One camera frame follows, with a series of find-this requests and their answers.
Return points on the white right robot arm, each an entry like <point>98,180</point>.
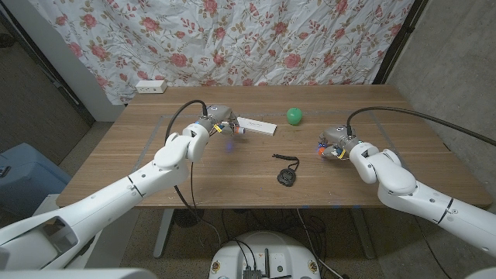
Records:
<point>426,197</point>

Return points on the metal table leg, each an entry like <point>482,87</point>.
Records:
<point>364,236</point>
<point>162,236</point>

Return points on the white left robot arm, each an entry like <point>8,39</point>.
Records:
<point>116,205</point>

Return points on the blue plastic bin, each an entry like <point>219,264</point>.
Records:
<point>27,178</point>

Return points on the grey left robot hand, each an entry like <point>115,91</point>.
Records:
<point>220,114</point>

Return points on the glue stick with blue label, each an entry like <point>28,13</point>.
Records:
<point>241,130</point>

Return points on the floral rose print curtain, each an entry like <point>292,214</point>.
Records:
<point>232,42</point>

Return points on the flat white rectangular box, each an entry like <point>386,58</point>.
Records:
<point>261,127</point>

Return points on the white robot torso base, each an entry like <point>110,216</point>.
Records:
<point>267,252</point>

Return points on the white power strip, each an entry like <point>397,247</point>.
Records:
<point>151,86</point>

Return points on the white robot head rim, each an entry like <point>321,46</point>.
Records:
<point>77,274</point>

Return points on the black backdrop stand pole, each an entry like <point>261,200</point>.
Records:
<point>399,42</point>

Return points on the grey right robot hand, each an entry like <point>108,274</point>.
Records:
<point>339,135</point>

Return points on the green ball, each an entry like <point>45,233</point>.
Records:
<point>294,116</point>

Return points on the round black floor fan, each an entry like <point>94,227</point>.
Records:
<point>190,219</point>

